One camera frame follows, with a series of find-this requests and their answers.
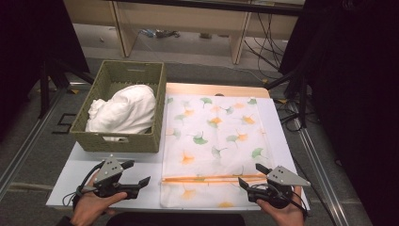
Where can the green woven basket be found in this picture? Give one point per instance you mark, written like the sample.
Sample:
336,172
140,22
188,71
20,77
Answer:
119,143

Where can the light wooden shelf unit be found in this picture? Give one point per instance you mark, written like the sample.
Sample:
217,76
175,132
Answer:
185,19

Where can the black metal stand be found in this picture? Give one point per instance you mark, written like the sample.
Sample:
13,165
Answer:
44,91
301,97

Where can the black curtain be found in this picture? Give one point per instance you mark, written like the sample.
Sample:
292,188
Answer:
357,94
28,40

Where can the person's left hand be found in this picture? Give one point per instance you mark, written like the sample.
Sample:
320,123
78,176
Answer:
91,205

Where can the metal floor rail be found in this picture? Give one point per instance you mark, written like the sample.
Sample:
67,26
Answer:
28,141
323,179

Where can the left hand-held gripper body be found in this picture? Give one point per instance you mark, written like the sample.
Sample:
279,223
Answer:
108,171

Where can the leaf print mesh laundry bag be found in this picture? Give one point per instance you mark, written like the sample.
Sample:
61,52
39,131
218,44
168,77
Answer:
213,141

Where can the person's right hand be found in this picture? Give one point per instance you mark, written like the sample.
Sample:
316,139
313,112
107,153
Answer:
284,215

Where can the white cloth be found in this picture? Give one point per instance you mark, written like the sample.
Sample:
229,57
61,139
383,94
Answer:
125,109

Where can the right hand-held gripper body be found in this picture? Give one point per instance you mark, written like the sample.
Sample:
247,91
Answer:
282,179

